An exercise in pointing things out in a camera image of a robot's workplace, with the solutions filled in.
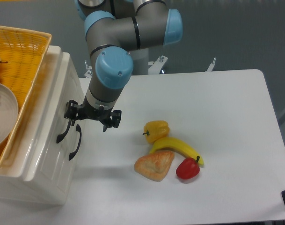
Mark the yellow banana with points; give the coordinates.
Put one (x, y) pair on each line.
(178, 145)

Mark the yellow bell pepper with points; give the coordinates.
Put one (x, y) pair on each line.
(155, 130)

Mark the white drawer cabinet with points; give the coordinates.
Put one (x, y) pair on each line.
(13, 186)

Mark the grey round plate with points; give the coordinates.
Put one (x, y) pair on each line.
(8, 112)

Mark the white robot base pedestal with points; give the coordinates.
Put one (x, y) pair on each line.
(140, 60)

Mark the yellow woven basket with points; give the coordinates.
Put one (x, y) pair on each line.
(23, 51)

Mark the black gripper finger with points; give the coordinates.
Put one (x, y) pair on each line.
(73, 112)
(112, 120)

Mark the black top drawer handle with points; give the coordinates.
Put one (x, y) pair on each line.
(67, 115)

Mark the triangular pastry bread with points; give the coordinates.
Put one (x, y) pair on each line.
(155, 166)

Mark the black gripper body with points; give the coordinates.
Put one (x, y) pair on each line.
(99, 113)

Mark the red bell pepper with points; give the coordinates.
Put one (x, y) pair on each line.
(188, 168)

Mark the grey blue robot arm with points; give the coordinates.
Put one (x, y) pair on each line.
(113, 29)

